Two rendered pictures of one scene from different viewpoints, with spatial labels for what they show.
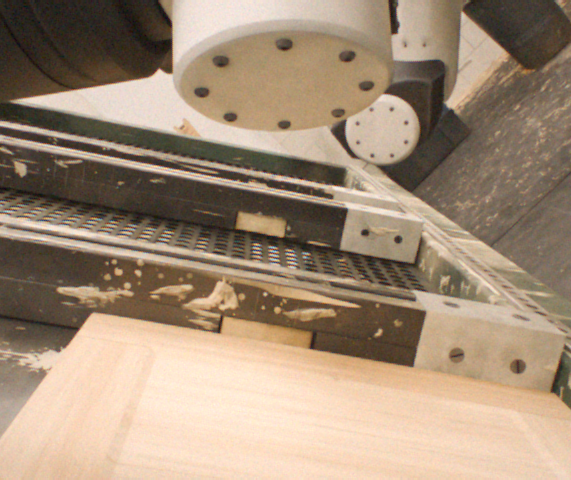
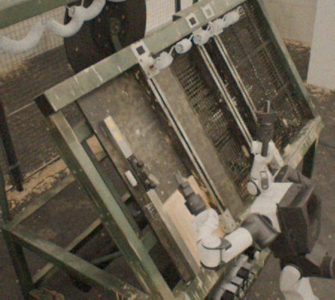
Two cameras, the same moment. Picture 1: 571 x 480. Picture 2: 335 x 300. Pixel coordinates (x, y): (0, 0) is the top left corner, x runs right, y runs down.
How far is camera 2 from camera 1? 207 cm
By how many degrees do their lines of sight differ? 34
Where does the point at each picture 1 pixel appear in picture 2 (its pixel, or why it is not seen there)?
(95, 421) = (178, 200)
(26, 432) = (173, 197)
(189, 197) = (239, 135)
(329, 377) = not seen: hidden behind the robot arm
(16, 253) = (191, 164)
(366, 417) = not seen: hidden behind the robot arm
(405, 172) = not seen: outside the picture
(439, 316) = (222, 216)
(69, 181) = (225, 111)
